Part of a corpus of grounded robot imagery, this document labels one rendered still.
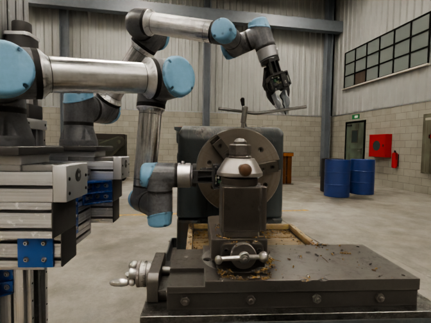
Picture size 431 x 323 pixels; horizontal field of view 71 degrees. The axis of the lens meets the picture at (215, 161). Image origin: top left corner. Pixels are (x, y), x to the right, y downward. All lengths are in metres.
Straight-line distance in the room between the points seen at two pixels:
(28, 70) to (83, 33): 11.35
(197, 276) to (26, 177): 0.51
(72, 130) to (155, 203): 0.58
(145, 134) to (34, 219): 0.40
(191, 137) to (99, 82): 0.53
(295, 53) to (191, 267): 12.55
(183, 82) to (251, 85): 11.11
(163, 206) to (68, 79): 0.42
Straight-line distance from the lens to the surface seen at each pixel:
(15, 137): 0.89
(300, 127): 12.48
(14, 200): 0.88
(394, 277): 0.57
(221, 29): 1.07
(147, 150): 1.01
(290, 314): 0.51
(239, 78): 11.91
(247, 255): 0.48
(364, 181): 8.33
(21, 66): 0.77
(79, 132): 1.34
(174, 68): 0.89
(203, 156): 1.09
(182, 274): 0.52
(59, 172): 0.82
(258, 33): 1.19
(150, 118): 1.01
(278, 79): 1.16
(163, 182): 0.89
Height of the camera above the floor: 1.17
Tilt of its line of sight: 3 degrees down
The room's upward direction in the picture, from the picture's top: 1 degrees clockwise
